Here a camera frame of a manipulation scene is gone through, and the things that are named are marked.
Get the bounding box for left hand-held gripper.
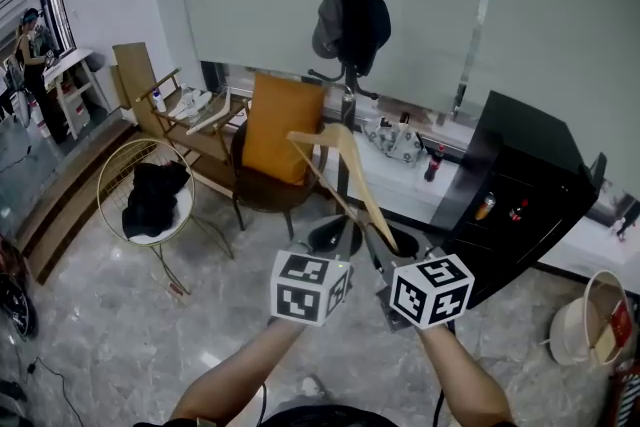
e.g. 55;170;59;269
269;219;358;328

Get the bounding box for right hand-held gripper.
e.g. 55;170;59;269
365;221;476;334

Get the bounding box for person's left forearm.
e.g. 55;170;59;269
169;316;309;427

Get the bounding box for person's right forearm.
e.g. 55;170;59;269
416;321;517;427

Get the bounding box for white window bench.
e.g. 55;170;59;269
324;124;640;284

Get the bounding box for dark brown chair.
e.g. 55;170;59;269
230;116;332;242

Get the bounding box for cola bottle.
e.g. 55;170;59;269
423;143;447;183

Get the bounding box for orange drink can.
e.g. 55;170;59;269
474;191;498;222

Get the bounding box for floral patterned bag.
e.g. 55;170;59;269
363;116;427;164

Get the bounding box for orange cushion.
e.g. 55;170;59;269
240;71;327;187

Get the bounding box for small red cap bottle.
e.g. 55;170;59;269
508;198;531;223

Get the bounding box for person's left shoe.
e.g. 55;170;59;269
299;374;327;397

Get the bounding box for black cabinet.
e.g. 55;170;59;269
429;89;609;312

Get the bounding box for person's black shorts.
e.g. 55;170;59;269
259;404;402;427

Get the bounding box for black clothing heap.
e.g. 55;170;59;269
121;160;193;241

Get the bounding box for white round basket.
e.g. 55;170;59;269
539;269;633;367

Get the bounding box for clear plastic bottle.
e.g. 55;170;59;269
181;86;199;122

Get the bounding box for pair of white shoes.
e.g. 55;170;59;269
166;89;214;119

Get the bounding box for grey cap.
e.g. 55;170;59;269
310;0;347;61

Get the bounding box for dark navy cap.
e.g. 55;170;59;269
342;0;393;77

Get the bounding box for red booklet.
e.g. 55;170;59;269
608;299;633;347

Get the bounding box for wooden board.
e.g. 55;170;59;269
111;41;169;137

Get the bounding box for white table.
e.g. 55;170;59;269
41;48;112;142

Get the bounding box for black round device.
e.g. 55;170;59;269
0;263;39;342

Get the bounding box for black floor cable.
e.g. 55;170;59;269
13;353;84;427

